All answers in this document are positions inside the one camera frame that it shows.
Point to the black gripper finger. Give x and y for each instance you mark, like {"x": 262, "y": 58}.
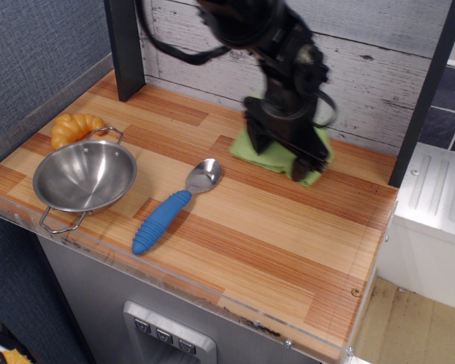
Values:
{"x": 304, "y": 169}
{"x": 259, "y": 139}

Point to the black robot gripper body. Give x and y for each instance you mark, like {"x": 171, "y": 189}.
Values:
{"x": 295, "y": 131}

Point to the green cloth napkin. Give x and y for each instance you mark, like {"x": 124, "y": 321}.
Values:
{"x": 275, "y": 158}

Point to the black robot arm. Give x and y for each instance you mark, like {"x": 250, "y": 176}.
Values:
{"x": 294, "y": 69}

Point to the white toy sink unit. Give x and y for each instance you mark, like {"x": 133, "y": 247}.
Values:
{"x": 419, "y": 249}

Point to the orange plastic croissant toy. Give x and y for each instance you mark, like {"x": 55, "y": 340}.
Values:
{"x": 69, "y": 128}

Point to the clear acrylic table edge guard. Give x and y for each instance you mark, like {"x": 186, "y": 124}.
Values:
{"x": 221, "y": 273}

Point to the grey toy fridge cabinet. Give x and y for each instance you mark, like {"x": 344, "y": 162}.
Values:
{"x": 106, "y": 332}

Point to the silver dispenser button panel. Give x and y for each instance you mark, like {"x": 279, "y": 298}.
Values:
{"x": 159, "y": 339}

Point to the yellow toy on floor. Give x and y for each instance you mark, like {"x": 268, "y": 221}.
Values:
{"x": 15, "y": 357}

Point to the blue handled metal spoon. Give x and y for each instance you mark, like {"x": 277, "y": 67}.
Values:
{"x": 202, "y": 178}

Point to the stainless steel bowl with handles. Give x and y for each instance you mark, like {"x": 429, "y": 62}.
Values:
{"x": 85, "y": 176}

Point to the dark left frame post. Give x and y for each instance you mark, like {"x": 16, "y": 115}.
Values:
{"x": 125, "y": 47}

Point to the dark frame post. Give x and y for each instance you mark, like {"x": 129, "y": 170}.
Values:
{"x": 436, "y": 69}
{"x": 125, "y": 47}

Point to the dark right frame post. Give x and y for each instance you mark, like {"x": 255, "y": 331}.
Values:
{"x": 436, "y": 69}

